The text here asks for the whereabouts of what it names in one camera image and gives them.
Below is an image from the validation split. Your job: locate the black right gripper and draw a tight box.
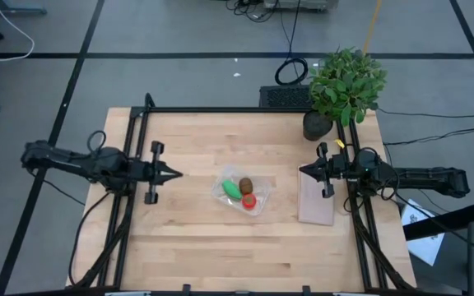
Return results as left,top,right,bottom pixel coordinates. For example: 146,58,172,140
298,141,347,200

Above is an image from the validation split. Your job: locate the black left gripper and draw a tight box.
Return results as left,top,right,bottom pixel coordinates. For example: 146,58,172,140
137,141,184,206

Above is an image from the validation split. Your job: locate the clear plastic tupperware container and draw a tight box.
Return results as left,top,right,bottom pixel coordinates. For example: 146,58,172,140
211,164,272,217

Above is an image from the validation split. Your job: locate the green toy corn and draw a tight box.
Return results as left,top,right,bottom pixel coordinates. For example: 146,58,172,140
221,178,244,202

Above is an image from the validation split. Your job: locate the brown toy kiwi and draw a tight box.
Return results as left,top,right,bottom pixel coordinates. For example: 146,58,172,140
238,177,254,196

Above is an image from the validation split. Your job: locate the red toy tomato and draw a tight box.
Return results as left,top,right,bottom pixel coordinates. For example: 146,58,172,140
241,192,258,211

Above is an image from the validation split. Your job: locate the translucent tupperware lid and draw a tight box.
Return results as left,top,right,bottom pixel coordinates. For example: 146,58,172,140
297,164,336,226

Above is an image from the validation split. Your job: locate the black vented box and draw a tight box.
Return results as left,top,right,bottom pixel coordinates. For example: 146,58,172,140
258,85,314,109

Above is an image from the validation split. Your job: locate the green potted plant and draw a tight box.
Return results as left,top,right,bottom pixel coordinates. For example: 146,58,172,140
302,46,389,142

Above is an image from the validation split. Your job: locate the black device at table edge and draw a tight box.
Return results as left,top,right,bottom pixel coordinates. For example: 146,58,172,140
66,93,417,296

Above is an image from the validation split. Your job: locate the white paper sheet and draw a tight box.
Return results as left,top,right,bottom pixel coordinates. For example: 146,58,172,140
400,198,446,266

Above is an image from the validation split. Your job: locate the black desk bar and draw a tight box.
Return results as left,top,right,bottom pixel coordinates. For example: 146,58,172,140
402,200,474,242

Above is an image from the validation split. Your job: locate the grey device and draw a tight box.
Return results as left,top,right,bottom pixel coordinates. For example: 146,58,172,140
263,0,339,12

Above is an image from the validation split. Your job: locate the grey furniture leg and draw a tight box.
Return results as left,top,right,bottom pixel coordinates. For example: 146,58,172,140
0,0,49,18

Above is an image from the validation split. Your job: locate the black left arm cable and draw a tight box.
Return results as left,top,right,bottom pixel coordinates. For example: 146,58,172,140
86,129,108,155

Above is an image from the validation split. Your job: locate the coiled black cable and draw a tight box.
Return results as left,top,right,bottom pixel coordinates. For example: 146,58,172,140
274,56,309,87

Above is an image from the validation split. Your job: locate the orange cable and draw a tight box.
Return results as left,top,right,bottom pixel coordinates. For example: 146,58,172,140
362,0,384,54

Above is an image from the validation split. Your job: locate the black cable bundle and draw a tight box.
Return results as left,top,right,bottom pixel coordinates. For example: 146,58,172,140
225,0,280,24

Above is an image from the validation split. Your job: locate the white cable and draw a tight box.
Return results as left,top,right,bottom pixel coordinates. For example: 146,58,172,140
0,0,35,62

